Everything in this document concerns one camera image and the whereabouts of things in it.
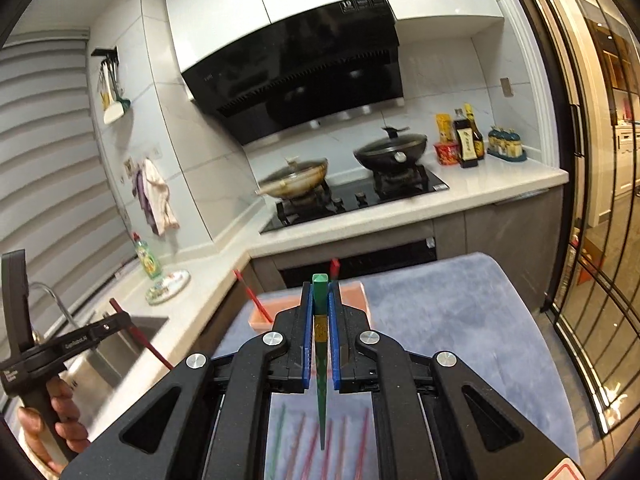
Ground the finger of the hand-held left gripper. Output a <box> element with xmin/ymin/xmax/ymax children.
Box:
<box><xmin>90</xmin><ymin>311</ymin><xmax>133</xmax><ymax>341</ymax></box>

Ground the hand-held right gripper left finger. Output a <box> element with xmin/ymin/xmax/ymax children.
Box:
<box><xmin>60</xmin><ymin>282</ymin><xmax>315</xmax><ymax>480</ymax></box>

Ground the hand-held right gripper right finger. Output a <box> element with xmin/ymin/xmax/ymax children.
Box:
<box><xmin>327</xmin><ymin>280</ymin><xmax>573</xmax><ymax>480</ymax></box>

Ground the pink plastic tray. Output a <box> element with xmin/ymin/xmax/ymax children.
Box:
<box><xmin>247</xmin><ymin>280</ymin><xmax>372</xmax><ymax>332</ymax></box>

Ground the green chopstick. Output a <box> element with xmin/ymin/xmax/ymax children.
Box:
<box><xmin>311</xmin><ymin>272</ymin><xmax>331</xmax><ymax>452</ymax></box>

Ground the person's left hand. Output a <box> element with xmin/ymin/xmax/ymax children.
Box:
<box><xmin>17</xmin><ymin>376</ymin><xmax>92</xmax><ymax>477</ymax></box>

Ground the steel sink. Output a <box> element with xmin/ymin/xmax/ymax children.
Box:
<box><xmin>64</xmin><ymin>315</ymin><xmax>170</xmax><ymax>411</ymax></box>

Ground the floral plate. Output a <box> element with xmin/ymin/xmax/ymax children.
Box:
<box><xmin>145</xmin><ymin>269</ymin><xmax>192</xmax><ymax>304</ymax></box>

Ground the chrome faucet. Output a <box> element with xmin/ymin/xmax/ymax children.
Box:
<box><xmin>27</xmin><ymin>281</ymin><xmax>77</xmax><ymax>332</ymax></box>

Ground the green dish soap bottle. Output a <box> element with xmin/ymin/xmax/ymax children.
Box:
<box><xmin>132</xmin><ymin>232</ymin><xmax>163</xmax><ymax>282</ymax></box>

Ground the black built-in appliance panel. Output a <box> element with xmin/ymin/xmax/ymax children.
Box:
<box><xmin>277</xmin><ymin>240</ymin><xmax>439</xmax><ymax>289</ymax></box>

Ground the row of coloured chopsticks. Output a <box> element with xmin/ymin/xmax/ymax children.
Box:
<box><xmin>267</xmin><ymin>402</ymin><xmax>373</xmax><ymax>480</ymax></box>

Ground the blue-grey plush mat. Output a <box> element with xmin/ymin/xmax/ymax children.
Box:
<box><xmin>210</xmin><ymin>252</ymin><xmax>581</xmax><ymax>480</ymax></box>

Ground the purple hanging cloth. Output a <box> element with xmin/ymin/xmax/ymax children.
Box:
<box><xmin>131</xmin><ymin>169</ymin><xmax>152</xmax><ymax>227</ymax></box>

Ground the pink hanging towel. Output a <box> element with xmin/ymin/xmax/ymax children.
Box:
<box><xmin>140</xmin><ymin>157</ymin><xmax>180</xmax><ymax>236</ymax></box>

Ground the black gas stove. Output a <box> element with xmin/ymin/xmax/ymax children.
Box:
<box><xmin>259</xmin><ymin>165</ymin><xmax>451</xmax><ymax>234</ymax></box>

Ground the brown wok with glass lid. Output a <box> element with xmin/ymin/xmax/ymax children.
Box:
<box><xmin>254</xmin><ymin>156</ymin><xmax>331</xmax><ymax>200</ymax></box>

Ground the white window blind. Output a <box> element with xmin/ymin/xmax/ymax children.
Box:
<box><xmin>0</xmin><ymin>27</ymin><xmax>140</xmax><ymax>346</ymax></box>

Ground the black wok with lid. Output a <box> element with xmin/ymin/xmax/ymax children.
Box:
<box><xmin>353</xmin><ymin>125</ymin><xmax>430</xmax><ymax>171</ymax></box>

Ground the grey base cabinet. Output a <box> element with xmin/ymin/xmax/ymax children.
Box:
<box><xmin>250</xmin><ymin>182</ymin><xmax>567</xmax><ymax>311</ymax></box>

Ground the red instant noodle cup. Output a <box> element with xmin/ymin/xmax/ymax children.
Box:
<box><xmin>433</xmin><ymin>141</ymin><xmax>458</xmax><ymax>166</ymax></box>

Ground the large dark sauce bottle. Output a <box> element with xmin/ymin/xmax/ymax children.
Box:
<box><xmin>452</xmin><ymin>108</ymin><xmax>480</xmax><ymax>169</ymax></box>

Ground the yellow food packet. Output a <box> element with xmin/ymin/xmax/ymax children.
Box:
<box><xmin>435</xmin><ymin>113</ymin><xmax>457</xmax><ymax>146</ymax></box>

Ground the yellow-capped sauce bottle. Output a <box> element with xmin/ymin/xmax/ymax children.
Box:
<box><xmin>464</xmin><ymin>103</ymin><xmax>486</xmax><ymax>161</ymax></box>

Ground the blue spice jar set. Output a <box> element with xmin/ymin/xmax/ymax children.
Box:
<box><xmin>486</xmin><ymin>125</ymin><xmax>528</xmax><ymax>162</ymax></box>

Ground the black range hood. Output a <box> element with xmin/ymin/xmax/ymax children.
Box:
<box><xmin>180</xmin><ymin>0</ymin><xmax>406</xmax><ymax>147</ymax></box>

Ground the glass sliding door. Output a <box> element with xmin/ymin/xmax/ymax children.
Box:
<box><xmin>500</xmin><ymin>0</ymin><xmax>640</xmax><ymax>441</ymax></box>

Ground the white wall cabinet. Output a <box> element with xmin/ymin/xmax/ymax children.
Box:
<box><xmin>162</xmin><ymin>0</ymin><xmax>506</xmax><ymax>72</ymax></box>

